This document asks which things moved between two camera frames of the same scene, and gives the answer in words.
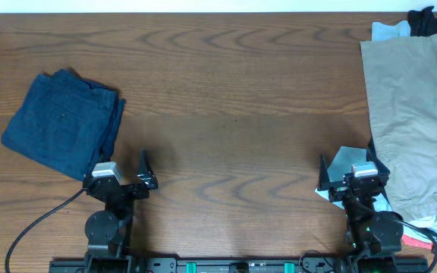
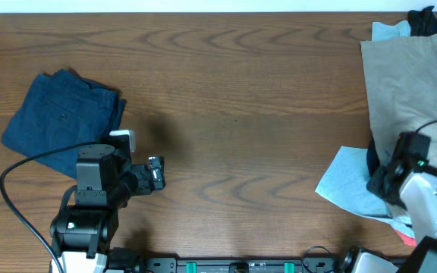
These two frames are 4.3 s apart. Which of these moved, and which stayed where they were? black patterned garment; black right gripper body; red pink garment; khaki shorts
Moved: black right gripper body
Stayed: khaki shorts; red pink garment; black patterned garment
